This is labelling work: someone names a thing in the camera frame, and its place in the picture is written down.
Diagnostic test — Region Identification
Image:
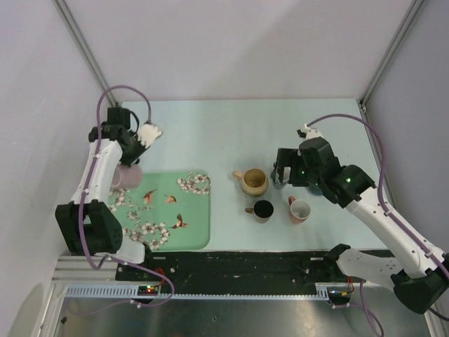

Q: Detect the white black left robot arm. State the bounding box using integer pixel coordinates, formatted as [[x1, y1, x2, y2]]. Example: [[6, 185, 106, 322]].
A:
[[55, 107, 163, 280]]

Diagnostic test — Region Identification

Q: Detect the aluminium frame rail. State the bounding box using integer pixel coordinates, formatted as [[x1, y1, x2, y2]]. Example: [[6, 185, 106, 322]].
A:
[[52, 256, 118, 282]]

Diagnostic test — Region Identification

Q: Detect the dark blue mug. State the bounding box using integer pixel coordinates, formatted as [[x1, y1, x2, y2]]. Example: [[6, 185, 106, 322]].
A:
[[308, 185, 323, 196]]

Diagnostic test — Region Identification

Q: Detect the right aluminium corner post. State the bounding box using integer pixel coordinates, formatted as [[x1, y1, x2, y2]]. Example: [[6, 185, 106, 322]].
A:
[[359, 0, 427, 113]]

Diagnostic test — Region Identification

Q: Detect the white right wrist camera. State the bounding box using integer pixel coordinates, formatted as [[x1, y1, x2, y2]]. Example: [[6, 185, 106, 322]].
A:
[[297, 124, 323, 140]]

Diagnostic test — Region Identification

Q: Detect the green floral tray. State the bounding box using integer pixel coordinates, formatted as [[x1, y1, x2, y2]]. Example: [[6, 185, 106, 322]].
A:
[[109, 171, 211, 251]]

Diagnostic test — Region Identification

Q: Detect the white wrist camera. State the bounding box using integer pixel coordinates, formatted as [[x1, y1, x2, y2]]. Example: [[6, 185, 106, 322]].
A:
[[137, 123, 163, 149], [297, 124, 323, 140]]

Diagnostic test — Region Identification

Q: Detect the mauve mug black handle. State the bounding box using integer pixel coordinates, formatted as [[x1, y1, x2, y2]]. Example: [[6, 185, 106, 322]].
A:
[[110, 164, 143, 190]]

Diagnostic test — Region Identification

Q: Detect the left aluminium corner post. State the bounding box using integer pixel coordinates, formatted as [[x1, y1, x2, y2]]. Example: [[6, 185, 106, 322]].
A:
[[52, 0, 109, 91]]

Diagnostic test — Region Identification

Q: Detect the pink cup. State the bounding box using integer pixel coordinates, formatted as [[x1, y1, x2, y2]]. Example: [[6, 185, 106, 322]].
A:
[[288, 196, 311, 225]]

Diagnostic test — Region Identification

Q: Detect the brown small cup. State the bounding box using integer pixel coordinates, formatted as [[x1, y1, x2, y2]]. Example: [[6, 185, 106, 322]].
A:
[[245, 199, 274, 223]]

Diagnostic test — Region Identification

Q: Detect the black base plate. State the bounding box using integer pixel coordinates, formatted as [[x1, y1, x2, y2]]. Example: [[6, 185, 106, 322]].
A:
[[115, 250, 368, 296]]

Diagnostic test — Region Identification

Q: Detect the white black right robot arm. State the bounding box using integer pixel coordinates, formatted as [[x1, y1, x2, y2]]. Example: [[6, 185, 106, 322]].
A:
[[272, 137, 448, 314]]

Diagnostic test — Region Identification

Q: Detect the light blue coffee mug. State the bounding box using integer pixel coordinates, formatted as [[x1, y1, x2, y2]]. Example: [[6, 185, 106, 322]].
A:
[[270, 163, 290, 190]]

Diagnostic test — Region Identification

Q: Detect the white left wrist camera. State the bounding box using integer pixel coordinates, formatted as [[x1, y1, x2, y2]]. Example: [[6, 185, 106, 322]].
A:
[[137, 123, 163, 149]]

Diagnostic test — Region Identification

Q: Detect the aluminium corner post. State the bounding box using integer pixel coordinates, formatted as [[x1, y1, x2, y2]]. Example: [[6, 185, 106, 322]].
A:
[[359, 0, 427, 113], [52, 0, 109, 91]]

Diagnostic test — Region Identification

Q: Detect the grey slotted cable duct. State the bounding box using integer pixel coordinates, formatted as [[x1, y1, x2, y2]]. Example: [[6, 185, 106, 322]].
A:
[[65, 283, 351, 301]]

